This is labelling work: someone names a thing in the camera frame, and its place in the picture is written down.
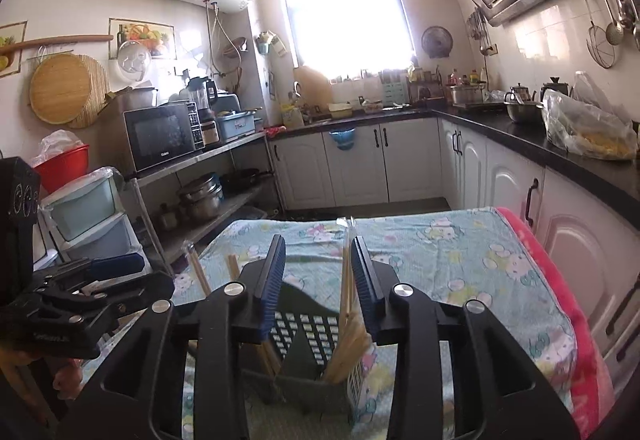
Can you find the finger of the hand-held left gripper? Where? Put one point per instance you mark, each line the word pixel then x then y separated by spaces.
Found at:
pixel 115 265
pixel 140 290

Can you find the pastel plastic drawer tower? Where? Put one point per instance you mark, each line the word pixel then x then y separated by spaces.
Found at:
pixel 90 215

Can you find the red plastic basin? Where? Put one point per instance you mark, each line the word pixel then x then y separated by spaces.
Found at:
pixel 62 169

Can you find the yellow food container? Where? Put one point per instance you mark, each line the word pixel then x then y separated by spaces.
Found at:
pixel 340 110

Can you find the black kitchen countertop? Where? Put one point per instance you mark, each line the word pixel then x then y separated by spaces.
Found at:
pixel 500 129

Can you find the steel pot on stove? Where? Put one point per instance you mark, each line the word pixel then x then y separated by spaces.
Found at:
pixel 467 94

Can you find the metal shelf rack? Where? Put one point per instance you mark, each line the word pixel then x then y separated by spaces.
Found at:
pixel 200 159

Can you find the pile of chopsticks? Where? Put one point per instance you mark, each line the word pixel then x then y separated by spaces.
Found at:
pixel 347 350

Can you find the stainless steel stock pot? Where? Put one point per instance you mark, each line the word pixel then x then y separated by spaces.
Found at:
pixel 200 200

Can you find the red cloth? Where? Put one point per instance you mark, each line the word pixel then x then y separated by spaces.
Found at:
pixel 275 132

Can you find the small fruit wall picture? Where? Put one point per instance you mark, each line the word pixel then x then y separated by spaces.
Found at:
pixel 11 49

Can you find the dark wall fan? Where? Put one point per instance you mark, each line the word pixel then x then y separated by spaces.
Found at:
pixel 436 42

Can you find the person's left hand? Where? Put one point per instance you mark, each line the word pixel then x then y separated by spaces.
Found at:
pixel 67 377

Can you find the black frying pan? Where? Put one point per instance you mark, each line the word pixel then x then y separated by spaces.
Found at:
pixel 240 180

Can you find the large clear plastic bag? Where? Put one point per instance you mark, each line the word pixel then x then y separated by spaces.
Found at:
pixel 590 129

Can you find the row of condiment bottles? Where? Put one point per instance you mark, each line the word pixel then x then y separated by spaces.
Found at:
pixel 467 78

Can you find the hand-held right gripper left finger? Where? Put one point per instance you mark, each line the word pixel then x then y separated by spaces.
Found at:
pixel 272 290

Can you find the black blender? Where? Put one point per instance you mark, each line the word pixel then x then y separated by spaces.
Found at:
pixel 202 104

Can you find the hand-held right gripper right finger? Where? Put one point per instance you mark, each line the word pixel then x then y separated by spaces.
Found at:
pixel 365 290

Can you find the bright kitchen window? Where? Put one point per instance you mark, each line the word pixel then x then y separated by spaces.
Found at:
pixel 345 9

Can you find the black microwave oven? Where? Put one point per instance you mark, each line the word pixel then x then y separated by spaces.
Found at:
pixel 160 134

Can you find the blue bag on cabinet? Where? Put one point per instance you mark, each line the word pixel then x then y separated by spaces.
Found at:
pixel 342 140

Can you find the round woven bamboo tray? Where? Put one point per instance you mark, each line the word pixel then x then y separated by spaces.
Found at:
pixel 60 89

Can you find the hanging utensils beside hood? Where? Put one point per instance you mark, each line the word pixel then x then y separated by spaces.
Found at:
pixel 477 32

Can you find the white wall fan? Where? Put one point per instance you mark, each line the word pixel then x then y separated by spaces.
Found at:
pixel 134 62

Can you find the green plastic utensil basket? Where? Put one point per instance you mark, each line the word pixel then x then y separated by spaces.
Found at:
pixel 310 395

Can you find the white base cabinets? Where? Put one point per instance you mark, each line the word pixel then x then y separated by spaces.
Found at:
pixel 360 169

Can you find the steel kettle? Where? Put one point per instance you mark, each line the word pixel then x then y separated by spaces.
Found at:
pixel 517 93

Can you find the dish rack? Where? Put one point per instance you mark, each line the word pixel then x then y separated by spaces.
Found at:
pixel 426 84

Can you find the wooden rolling pin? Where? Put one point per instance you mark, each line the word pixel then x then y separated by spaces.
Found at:
pixel 60 42

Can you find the blue grey plastic box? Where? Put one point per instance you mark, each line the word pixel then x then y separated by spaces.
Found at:
pixel 239 125

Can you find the yellow plastic jug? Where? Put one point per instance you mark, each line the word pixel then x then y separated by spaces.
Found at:
pixel 292 116

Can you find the cartoon printed green tablecloth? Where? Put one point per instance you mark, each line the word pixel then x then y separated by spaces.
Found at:
pixel 450 260

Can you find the pink blanket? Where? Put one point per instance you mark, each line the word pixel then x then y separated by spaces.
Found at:
pixel 585 360

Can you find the wooden cutting board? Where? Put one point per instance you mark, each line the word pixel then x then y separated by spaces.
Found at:
pixel 312 87

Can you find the wall mounted green caddy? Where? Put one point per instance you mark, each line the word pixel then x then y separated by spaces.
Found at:
pixel 271 43

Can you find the mint green knife holder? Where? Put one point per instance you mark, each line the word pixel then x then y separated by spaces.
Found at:
pixel 395 87

